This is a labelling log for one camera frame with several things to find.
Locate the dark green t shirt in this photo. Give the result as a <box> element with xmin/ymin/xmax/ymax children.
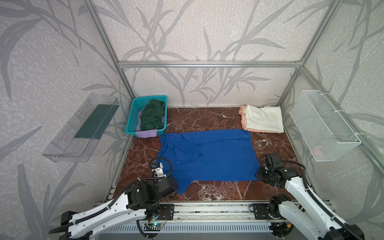
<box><xmin>140</xmin><ymin>99</ymin><xmax>166</xmax><ymax>131</ymax></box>

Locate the purple t shirt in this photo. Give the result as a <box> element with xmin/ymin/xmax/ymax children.
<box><xmin>136</xmin><ymin>111</ymin><xmax>157</xmax><ymax>138</ymax></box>

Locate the clear plastic wall tray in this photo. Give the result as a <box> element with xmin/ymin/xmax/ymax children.
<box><xmin>42</xmin><ymin>94</ymin><xmax>120</xmax><ymax>163</ymax></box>

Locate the teal plastic laundry basket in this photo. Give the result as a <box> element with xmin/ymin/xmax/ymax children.
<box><xmin>126</xmin><ymin>95</ymin><xmax>168</xmax><ymax>138</ymax></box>

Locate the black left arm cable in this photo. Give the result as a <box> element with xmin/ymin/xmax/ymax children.
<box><xmin>47</xmin><ymin>155</ymin><xmax>173</xmax><ymax>239</ymax></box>

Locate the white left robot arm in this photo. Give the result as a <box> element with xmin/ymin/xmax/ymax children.
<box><xmin>48</xmin><ymin>176</ymin><xmax>179</xmax><ymax>240</ymax></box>

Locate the white wire mesh basket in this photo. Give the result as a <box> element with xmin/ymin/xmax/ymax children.
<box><xmin>290</xmin><ymin>90</ymin><xmax>362</xmax><ymax>162</ymax></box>

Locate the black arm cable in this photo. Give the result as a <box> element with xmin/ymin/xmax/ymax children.
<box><xmin>280</xmin><ymin>159</ymin><xmax>361</xmax><ymax>240</ymax></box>
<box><xmin>47</xmin><ymin>155</ymin><xmax>173</xmax><ymax>239</ymax></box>

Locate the cream folded t shirt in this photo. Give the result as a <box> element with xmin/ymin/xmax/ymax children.
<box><xmin>242</xmin><ymin>104</ymin><xmax>285</xmax><ymax>134</ymax></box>

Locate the horizontal aluminium frame bar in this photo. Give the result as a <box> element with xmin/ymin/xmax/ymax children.
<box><xmin>118</xmin><ymin>61</ymin><xmax>302</xmax><ymax>68</ymax></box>

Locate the pink folded t shirt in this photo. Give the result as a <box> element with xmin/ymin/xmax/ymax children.
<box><xmin>238</xmin><ymin>106</ymin><xmax>281</xmax><ymax>135</ymax></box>

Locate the green circuit board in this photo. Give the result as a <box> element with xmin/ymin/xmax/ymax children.
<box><xmin>144</xmin><ymin>221</ymin><xmax>167</xmax><ymax>232</ymax></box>

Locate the blue t shirt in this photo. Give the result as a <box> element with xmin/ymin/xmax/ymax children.
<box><xmin>158</xmin><ymin>129</ymin><xmax>260</xmax><ymax>195</ymax></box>

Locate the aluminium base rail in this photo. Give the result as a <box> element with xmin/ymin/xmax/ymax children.
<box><xmin>143</xmin><ymin>201</ymin><xmax>284</xmax><ymax>222</ymax></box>

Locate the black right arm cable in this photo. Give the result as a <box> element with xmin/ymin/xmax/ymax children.
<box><xmin>280</xmin><ymin>159</ymin><xmax>361</xmax><ymax>240</ymax></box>

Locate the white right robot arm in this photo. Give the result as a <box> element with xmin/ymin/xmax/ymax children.
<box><xmin>256</xmin><ymin>154</ymin><xmax>365</xmax><ymax>240</ymax></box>

